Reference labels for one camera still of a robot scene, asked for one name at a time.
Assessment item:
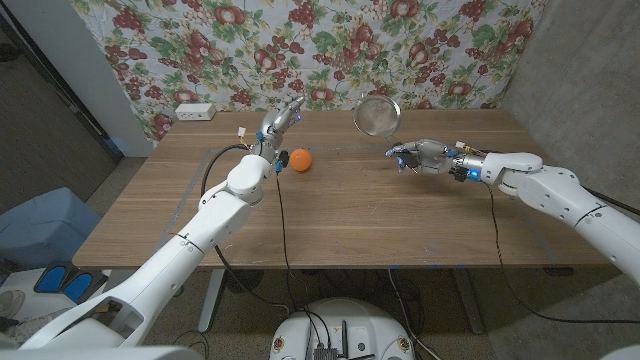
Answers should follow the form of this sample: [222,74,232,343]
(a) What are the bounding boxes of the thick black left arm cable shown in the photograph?
[200,144,294,309]

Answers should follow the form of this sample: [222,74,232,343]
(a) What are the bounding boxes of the blue and black foot pedals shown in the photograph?
[33,260,109,305]

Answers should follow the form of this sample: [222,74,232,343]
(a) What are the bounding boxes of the floral fruit print backdrop cloth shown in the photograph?
[69,0,546,146]

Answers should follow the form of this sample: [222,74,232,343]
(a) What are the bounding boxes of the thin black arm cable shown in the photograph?
[274,172,321,346]
[487,183,640,325]

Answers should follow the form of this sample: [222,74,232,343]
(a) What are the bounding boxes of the black round floor fan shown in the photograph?
[224,269,264,294]

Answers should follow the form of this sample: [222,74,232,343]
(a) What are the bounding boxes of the blue-grey bin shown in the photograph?
[0,187,101,271]

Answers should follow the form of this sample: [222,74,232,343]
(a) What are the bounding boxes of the grey table leg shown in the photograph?
[452,269,486,335]

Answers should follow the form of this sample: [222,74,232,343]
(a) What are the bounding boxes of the white table leg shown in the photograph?
[198,269,226,334]

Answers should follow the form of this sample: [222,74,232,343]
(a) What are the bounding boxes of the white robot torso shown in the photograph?
[0,346,204,360]

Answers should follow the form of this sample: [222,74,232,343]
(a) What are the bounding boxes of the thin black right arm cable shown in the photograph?
[487,183,640,325]

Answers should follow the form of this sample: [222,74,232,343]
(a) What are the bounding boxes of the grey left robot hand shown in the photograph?
[254,96,306,157]

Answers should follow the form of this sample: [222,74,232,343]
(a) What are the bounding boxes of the metal sieve with black handle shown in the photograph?
[352,92,419,174]

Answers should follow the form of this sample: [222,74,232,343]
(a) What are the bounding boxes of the white power strip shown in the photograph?
[174,102,217,122]

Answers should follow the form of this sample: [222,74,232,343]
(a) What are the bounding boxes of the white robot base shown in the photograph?
[269,298,416,360]

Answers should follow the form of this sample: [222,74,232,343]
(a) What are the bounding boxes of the black floor cable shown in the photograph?
[387,269,441,360]

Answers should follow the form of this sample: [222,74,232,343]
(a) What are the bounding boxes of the orange fruit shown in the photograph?
[289,148,314,173]

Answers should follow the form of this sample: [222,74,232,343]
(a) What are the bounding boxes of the white sneaker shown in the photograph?
[0,289,26,319]
[9,307,71,346]

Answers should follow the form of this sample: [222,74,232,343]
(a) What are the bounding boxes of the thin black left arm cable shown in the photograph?
[274,172,321,346]

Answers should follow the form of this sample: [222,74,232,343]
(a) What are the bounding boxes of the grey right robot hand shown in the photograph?
[384,138,464,176]

